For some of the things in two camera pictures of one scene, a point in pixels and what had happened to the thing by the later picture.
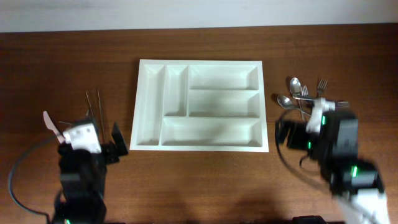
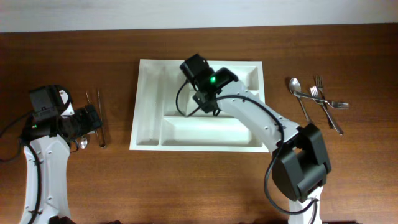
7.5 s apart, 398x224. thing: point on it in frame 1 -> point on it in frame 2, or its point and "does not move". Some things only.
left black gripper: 112,149 -> 89,125
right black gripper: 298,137 -> 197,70
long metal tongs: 100,111 does not move
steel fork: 304,90 -> 314,91
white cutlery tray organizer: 199,105 does not move
